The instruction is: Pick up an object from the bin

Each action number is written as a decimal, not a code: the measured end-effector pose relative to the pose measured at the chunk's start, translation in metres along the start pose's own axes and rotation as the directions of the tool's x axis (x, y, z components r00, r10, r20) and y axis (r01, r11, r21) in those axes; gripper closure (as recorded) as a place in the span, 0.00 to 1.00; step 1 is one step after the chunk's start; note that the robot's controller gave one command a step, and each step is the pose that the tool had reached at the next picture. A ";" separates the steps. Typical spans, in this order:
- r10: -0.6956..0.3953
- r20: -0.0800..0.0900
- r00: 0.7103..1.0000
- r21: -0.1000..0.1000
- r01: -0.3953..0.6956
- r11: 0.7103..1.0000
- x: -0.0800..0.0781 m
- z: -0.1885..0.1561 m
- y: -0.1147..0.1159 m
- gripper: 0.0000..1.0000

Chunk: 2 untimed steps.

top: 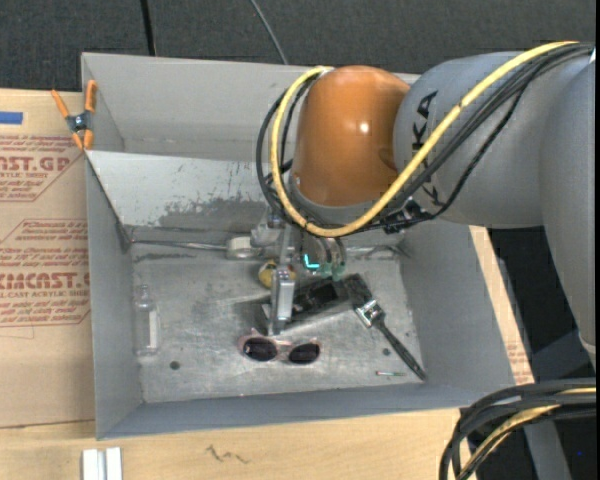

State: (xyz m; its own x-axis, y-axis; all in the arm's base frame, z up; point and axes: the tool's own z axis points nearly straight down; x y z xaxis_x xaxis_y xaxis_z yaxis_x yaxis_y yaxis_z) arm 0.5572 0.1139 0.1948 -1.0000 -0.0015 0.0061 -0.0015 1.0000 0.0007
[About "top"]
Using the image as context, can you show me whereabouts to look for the grey metal bin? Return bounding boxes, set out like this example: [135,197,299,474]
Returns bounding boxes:
[79,51,532,442]

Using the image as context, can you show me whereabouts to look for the clear glass bottle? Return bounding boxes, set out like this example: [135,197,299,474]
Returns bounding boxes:
[131,283,162,357]

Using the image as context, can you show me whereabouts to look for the brown cardboard board red print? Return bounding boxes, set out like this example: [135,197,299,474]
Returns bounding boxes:
[0,86,97,430]

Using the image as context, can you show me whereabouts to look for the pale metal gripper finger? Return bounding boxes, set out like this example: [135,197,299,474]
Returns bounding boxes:
[269,267,298,337]

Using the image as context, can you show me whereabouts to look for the yellow toy fruit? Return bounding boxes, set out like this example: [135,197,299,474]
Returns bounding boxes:
[257,261,281,290]

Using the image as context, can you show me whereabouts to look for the black tool with metal head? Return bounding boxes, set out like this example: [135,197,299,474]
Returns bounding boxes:
[354,298,428,382]

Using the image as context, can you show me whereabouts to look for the black flat block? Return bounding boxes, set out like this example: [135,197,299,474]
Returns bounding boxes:
[290,273,376,322]

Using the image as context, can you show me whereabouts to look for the pink sunglasses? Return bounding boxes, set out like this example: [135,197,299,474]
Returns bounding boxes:
[236,328,324,366]

